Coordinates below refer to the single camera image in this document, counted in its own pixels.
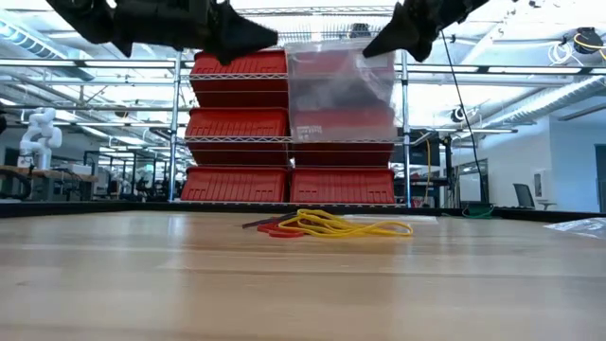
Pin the black monitor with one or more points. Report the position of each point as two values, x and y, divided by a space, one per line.
419 151

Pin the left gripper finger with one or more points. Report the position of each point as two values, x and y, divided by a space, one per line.
232 47
232 23

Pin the wooden workbench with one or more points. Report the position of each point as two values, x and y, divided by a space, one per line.
47 174

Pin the black office chair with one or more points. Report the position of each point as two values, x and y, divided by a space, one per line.
524 195

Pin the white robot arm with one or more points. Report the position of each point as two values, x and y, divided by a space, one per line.
41 137

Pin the white wall box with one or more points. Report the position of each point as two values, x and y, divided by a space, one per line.
541 184

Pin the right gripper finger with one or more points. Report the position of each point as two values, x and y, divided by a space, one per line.
395 30
402 43

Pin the black aluminium table frame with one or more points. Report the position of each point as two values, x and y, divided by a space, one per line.
94 207

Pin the round black fan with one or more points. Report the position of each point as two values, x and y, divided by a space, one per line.
361 29

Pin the red plastic storage bin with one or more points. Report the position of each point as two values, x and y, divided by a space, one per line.
237 61
341 187
308 64
341 154
237 184
237 125

